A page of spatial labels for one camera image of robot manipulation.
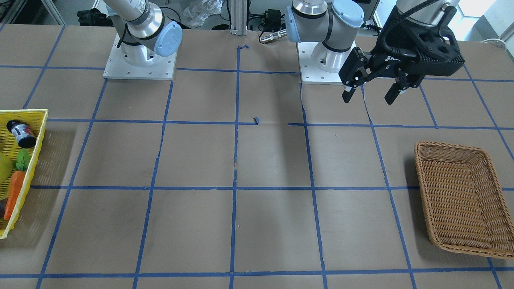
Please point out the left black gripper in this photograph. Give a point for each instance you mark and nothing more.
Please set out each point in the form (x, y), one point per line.
(388, 60)

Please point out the yellow tape roll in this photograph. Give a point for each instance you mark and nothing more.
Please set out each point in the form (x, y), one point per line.
(6, 166)

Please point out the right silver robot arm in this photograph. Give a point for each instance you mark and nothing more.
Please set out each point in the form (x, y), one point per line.
(146, 36)

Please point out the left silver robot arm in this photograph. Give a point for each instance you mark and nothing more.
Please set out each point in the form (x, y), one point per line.
(336, 24)

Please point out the brown wicker basket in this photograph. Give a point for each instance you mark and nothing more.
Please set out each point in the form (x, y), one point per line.
(463, 203)

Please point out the orange toy carrot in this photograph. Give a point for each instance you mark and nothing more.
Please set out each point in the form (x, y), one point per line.
(21, 166)

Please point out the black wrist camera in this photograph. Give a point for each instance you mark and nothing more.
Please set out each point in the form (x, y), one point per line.
(437, 51)

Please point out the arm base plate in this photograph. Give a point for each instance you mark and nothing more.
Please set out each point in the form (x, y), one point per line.
(319, 65)
(138, 63)

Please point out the aluminium frame post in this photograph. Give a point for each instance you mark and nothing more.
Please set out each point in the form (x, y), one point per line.
(238, 17)

